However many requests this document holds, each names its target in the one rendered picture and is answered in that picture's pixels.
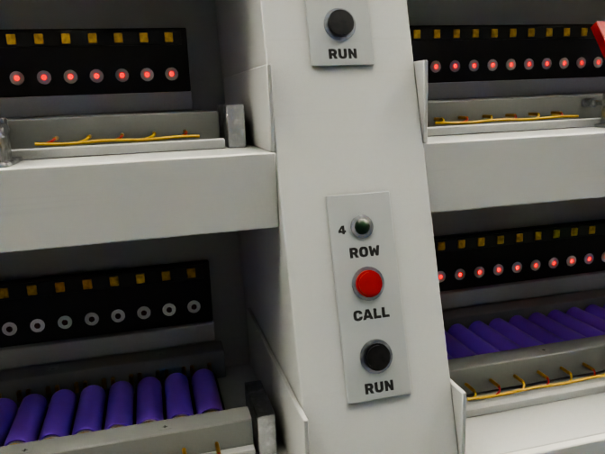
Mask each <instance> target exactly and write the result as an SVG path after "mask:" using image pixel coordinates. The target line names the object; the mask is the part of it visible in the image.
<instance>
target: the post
mask: <svg viewBox="0 0 605 454"><path fill-rule="evenodd" d="M367 1H368V9H369V17H370V25H371V33H372V42H373V50H374V58H375V64H374V65H373V66H339V67H312V63H311V54H310V45H309V37H308V29H307V20H306V12H305V3H304V0H215V7H216V16H217V25H218V34H219V43H220V53H221V70H222V79H223V88H224V78H226V77H230V76H233V75H236V74H239V73H241V72H244V71H247V70H250V69H253V68H257V67H260V66H263V65H266V64H271V65H272V83H273V102H274V121H275V158H276V177H277V196H278V215H279V227H276V228H266V229H257V230H247V231H238V234H239V251H240V260H241V269H242V278H243V287H244V296H245V306H246V315H247V323H248V314H247V309H248V308H250V310H251V312H252V313H253V314H254V316H255V318H256V320H257V323H258V325H259V327H260V329H261V331H262V332H263V334H264V336H265V337H266V340H267V342H268V344H269V346H270V348H271V350H272V351H273V353H274V355H275V358H276V360H277V361H278V363H279V365H280V367H281V369H282V370H283V372H284V375H285V377H286V379H287V381H288V383H289V385H290V386H291V388H292V389H293V392H294V394H295V396H296V398H297V400H298V402H299V404H300V406H301V407H302V409H303V411H304V413H305V415H306V417H307V419H308V421H309V443H310V454H458V447H457V438H456V424H455V416H454V407H453V400H452V392H451V384H450V376H449V368H448V360H447V345H446V337H445V330H444V322H443V313H442V305H441V298H440V290H439V282H438V267H437V259H436V251H435V243H434V235H433V228H432V220H431V211H430V204H429V189H428V180H427V173H426V165H425V157H424V149H423V141H422V133H421V126H420V110H419V103H418V95H417V87H416V79H415V71H414V63H413V56H412V47H411V32H410V25H409V16H408V8H407V1H406V0H367ZM385 191H389V195H390V203H391V211H392V219H393V234H394V242H395V250H396V258H397V267H398V275H399V283H400V291H401V300H402V315H403V323H404V330H405V339H406V347H407V355H408V363H409V371H410V380H411V394H407V395H398V396H393V397H387V398H382V399H376V400H372V401H366V402H361V403H355V404H348V400H347V391H346V383H345V374H344V366H343V357H342V348H341V340H340V331H339V316H338V307H337V298H336V290H335V281H334V273H333V265H332V256H331V247H330V231H329V223H328V214H327V205H326V196H330V195H352V194H363V193H373V192H385Z"/></svg>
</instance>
